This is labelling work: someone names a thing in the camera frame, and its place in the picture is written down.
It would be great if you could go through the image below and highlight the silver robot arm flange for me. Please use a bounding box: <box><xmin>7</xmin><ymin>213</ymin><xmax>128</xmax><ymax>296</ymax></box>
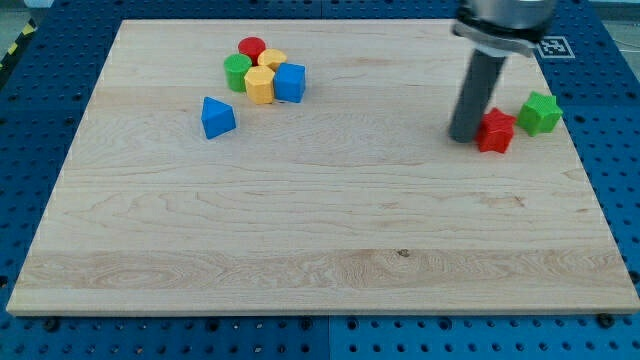
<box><xmin>451</xmin><ymin>0</ymin><xmax>556</xmax><ymax>58</ymax></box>

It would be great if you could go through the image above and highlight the green cylinder block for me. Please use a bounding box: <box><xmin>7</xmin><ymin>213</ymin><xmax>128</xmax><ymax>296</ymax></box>
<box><xmin>223</xmin><ymin>53</ymin><xmax>253</xmax><ymax>92</ymax></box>

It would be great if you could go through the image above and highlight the wooden board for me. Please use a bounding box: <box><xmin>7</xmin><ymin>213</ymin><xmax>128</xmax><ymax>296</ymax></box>
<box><xmin>7</xmin><ymin>20</ymin><xmax>639</xmax><ymax>316</ymax></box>

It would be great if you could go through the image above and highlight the yellow rounded block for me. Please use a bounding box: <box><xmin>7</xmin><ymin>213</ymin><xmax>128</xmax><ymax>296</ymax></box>
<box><xmin>257</xmin><ymin>48</ymin><xmax>288</xmax><ymax>72</ymax></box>

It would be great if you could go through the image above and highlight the blue cube block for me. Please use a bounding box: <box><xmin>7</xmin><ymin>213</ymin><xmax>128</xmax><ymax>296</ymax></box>
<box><xmin>274</xmin><ymin>63</ymin><xmax>306</xmax><ymax>103</ymax></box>

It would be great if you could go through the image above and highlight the green star block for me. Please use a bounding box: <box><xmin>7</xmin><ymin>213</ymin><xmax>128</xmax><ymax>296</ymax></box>
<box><xmin>516</xmin><ymin>91</ymin><xmax>563</xmax><ymax>137</ymax></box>

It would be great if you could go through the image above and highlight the red star block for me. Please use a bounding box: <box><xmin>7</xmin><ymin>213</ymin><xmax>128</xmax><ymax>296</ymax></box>
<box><xmin>475</xmin><ymin>107</ymin><xmax>516</xmax><ymax>153</ymax></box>

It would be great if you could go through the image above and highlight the red cylinder block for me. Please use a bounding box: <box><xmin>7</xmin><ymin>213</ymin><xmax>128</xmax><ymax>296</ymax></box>
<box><xmin>237</xmin><ymin>36</ymin><xmax>266</xmax><ymax>66</ymax></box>

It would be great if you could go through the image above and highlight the white fiducial marker tag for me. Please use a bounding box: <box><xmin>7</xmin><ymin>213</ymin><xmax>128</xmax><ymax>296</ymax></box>
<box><xmin>537</xmin><ymin>35</ymin><xmax>575</xmax><ymax>59</ymax></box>

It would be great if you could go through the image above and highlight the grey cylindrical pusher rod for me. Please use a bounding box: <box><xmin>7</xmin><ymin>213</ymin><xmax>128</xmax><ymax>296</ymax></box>
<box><xmin>448</xmin><ymin>50</ymin><xmax>505</xmax><ymax>143</ymax></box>

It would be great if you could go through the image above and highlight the yellow hexagon block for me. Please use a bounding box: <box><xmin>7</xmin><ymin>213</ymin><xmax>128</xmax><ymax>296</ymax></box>
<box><xmin>244</xmin><ymin>65</ymin><xmax>275</xmax><ymax>105</ymax></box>

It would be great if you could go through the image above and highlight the blue triangle block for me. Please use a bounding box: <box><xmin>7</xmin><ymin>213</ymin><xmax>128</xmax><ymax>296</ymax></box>
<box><xmin>201</xmin><ymin>97</ymin><xmax>236</xmax><ymax>139</ymax></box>

